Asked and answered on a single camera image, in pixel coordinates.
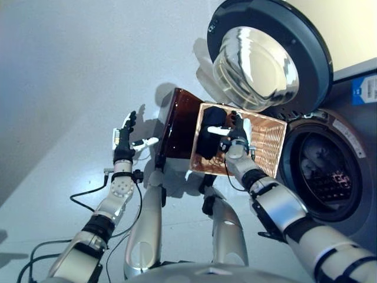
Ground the white garment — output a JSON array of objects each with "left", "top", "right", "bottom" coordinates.
[{"left": 300, "top": 138, "right": 333, "bottom": 180}]

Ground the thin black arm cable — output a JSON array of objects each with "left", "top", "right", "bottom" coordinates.
[{"left": 224, "top": 159, "right": 251, "bottom": 192}]

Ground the large black garment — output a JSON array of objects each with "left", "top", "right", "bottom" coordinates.
[{"left": 196, "top": 106, "right": 229, "bottom": 160}]

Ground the silver robot leg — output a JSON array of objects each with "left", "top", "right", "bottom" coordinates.
[
  {"left": 201, "top": 176, "right": 250, "bottom": 266},
  {"left": 123, "top": 169, "right": 166, "bottom": 279}
]

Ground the dark grey washing machine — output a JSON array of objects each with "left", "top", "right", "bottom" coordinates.
[{"left": 273, "top": 57, "right": 377, "bottom": 251}]

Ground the white counter cabinet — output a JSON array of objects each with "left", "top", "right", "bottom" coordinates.
[{"left": 285, "top": 0, "right": 377, "bottom": 74}]

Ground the silver robot left leg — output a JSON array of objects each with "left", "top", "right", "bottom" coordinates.
[{"left": 123, "top": 169, "right": 166, "bottom": 279}]

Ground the small blue label sticker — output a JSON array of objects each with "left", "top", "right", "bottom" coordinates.
[{"left": 351, "top": 76, "right": 377, "bottom": 104}]

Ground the rectangular wicker laundry basket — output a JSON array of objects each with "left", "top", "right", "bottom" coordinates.
[{"left": 188, "top": 101, "right": 288, "bottom": 179}]

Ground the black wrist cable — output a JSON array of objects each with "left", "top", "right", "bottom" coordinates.
[{"left": 17, "top": 173, "right": 144, "bottom": 283}]

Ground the round glass washer door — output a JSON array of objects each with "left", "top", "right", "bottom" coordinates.
[{"left": 206, "top": 0, "right": 333, "bottom": 112}]

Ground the grey robot torso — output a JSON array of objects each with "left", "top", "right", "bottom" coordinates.
[{"left": 123, "top": 262, "right": 313, "bottom": 283}]

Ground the silver robot right leg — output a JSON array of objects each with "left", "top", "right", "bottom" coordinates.
[{"left": 201, "top": 176, "right": 250, "bottom": 266}]

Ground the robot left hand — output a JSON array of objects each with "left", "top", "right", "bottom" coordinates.
[{"left": 113, "top": 110, "right": 160, "bottom": 163}]

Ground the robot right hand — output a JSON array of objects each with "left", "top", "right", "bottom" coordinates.
[{"left": 207, "top": 110, "right": 253, "bottom": 149}]

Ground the brown acrylic stand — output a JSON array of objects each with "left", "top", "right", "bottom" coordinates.
[{"left": 155, "top": 87, "right": 206, "bottom": 160}]

